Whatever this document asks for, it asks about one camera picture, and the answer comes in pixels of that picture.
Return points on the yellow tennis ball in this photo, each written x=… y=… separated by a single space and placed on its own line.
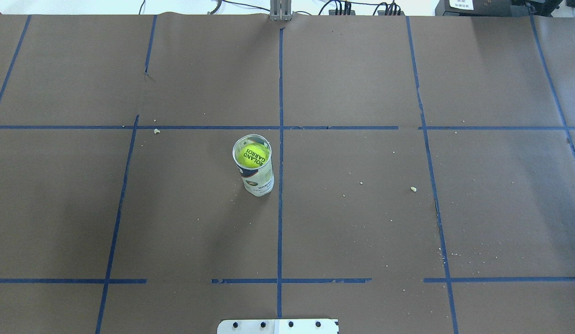
x=253 y=155

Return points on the clear tennis ball can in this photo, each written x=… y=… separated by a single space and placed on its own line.
x=258 y=181

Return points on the black desktop box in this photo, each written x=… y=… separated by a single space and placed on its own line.
x=481 y=8

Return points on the aluminium frame post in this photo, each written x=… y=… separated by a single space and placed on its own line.
x=280 y=10

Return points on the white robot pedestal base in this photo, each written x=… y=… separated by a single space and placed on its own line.
x=279 y=326

